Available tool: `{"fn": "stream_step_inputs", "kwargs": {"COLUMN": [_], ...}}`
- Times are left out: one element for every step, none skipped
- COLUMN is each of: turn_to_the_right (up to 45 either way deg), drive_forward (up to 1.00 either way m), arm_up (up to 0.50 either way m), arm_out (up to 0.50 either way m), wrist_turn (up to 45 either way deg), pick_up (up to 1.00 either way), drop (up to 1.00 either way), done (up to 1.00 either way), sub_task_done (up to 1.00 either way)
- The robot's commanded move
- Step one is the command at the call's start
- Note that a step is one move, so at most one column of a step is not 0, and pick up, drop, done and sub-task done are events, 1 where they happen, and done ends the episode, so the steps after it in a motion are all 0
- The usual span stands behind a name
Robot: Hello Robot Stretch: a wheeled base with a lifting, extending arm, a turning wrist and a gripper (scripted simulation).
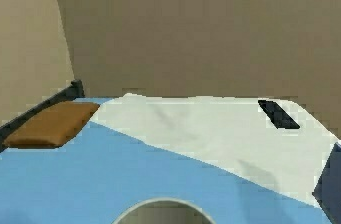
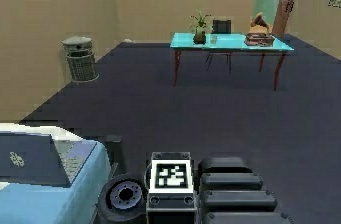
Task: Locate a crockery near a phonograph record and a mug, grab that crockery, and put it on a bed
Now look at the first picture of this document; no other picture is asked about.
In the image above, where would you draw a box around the white blanket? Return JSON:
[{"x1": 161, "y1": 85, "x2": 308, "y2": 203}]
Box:
[{"x1": 89, "y1": 92, "x2": 341, "y2": 208}]

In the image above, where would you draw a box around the black flat remote control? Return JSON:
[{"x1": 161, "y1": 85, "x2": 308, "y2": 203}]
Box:
[{"x1": 257, "y1": 99, "x2": 301, "y2": 130}]

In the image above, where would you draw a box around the brown pillow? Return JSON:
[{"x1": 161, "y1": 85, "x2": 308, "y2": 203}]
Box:
[{"x1": 2, "y1": 100, "x2": 101, "y2": 150}]

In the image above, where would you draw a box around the dark blue book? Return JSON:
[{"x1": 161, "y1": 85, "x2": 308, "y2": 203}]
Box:
[{"x1": 312, "y1": 142, "x2": 341, "y2": 224}]

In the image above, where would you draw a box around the blue bed with dark frame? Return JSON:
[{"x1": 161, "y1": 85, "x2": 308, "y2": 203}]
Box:
[{"x1": 0, "y1": 79, "x2": 341, "y2": 224}]

